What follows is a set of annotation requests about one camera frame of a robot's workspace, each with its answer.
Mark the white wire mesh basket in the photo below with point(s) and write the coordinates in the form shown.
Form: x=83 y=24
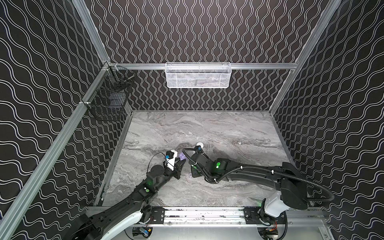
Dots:
x=194 y=75

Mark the white earbud charging case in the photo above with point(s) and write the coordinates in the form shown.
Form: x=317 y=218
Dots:
x=200 y=144

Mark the purple earbud charging case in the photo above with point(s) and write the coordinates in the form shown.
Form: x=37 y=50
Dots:
x=182 y=156

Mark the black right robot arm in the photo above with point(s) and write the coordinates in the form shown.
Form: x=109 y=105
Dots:
x=292 y=190

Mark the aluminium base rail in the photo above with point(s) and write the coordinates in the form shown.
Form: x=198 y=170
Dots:
x=226 y=217

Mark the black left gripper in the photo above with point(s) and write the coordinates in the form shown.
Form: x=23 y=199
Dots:
x=177 y=167

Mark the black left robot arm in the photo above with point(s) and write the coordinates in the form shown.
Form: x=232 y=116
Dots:
x=109 y=223

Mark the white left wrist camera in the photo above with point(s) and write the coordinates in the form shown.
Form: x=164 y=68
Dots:
x=170 y=159

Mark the black wire basket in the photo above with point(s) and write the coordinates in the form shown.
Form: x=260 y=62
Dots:
x=108 y=102

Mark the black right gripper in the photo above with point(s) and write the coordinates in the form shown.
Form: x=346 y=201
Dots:
x=195 y=167

